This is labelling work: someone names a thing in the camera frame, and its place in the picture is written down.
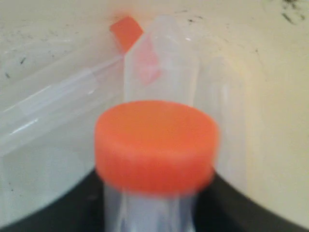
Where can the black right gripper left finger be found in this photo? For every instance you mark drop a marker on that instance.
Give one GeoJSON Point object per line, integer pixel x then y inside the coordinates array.
{"type": "Point", "coordinates": [79, 210]}

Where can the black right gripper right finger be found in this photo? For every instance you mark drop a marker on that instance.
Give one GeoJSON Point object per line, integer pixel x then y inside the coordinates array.
{"type": "Point", "coordinates": [221, 208]}

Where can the cream plastic bin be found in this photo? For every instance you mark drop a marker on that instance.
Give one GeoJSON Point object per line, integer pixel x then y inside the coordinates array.
{"type": "Point", "coordinates": [61, 67]}

